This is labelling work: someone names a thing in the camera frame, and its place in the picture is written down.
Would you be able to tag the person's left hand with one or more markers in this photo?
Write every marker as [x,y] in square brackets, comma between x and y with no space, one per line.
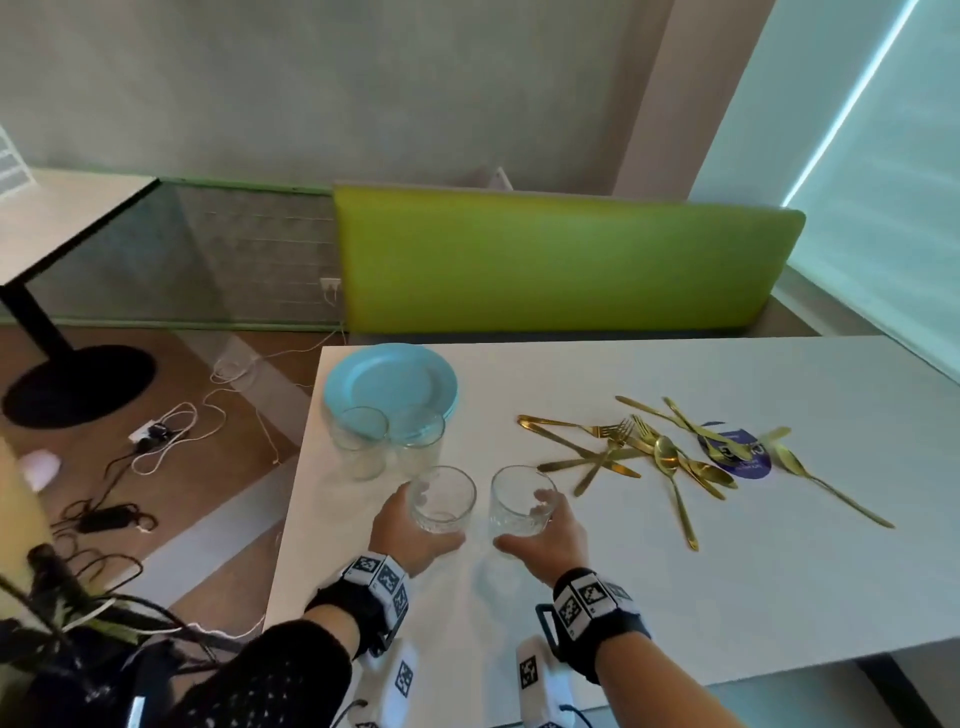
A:
[394,536]

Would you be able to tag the person's right hand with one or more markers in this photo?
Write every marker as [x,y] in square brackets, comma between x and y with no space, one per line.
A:
[562,547]

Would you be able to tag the clear drinking glass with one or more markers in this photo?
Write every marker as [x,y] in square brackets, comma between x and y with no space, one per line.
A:
[421,450]
[442,499]
[521,502]
[360,450]

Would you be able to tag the pile of gold cutlery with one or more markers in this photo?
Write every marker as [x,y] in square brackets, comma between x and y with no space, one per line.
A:
[600,457]
[645,411]

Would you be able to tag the person's right forearm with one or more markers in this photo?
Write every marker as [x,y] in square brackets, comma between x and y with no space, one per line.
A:
[660,690]

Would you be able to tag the person's left forearm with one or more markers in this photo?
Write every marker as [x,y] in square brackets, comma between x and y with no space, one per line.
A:
[277,675]

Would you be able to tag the person's pale yellow clothing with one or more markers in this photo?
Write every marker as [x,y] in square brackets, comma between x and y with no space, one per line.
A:
[19,525]

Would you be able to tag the black left wristband with markers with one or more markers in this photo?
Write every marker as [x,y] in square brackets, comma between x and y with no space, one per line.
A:
[360,600]

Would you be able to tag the black wristband with markers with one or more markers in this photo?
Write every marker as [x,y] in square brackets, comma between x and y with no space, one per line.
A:
[592,622]
[360,600]

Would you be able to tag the black right wristband with markers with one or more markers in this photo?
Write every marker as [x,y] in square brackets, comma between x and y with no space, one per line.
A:
[592,622]

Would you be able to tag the round purple sticker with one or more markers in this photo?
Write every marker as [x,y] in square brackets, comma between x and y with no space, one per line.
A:
[750,469]

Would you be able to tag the white power strip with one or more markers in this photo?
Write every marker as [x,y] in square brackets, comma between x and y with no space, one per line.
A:
[146,435]

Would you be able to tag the black power adapter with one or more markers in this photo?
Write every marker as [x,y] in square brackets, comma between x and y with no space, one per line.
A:
[112,519]

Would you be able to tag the green padded bench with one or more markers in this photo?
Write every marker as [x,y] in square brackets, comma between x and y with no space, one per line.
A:
[562,262]

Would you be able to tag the green framed mesh partition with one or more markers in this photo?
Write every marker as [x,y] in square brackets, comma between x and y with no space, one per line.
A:
[225,247]

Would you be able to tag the pink rounded object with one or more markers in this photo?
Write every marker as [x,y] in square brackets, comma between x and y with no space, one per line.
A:
[39,469]

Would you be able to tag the white chair back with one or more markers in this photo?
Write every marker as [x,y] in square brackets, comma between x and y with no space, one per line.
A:
[499,181]

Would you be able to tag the white window blind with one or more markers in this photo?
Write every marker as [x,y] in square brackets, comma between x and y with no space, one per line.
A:
[885,187]

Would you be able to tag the white slatted rack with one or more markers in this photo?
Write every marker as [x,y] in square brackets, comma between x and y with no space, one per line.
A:
[11,169]

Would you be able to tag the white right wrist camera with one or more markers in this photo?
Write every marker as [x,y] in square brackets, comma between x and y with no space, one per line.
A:
[536,682]

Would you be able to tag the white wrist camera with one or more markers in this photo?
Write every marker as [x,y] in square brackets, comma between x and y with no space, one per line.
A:
[394,682]
[536,682]

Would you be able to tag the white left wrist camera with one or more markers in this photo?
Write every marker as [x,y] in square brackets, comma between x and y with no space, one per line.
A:
[394,682]

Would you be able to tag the white wall socket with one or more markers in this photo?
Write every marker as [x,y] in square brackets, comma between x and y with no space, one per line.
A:
[330,285]

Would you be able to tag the white table black pedestal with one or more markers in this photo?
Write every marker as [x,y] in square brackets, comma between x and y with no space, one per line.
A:
[67,202]

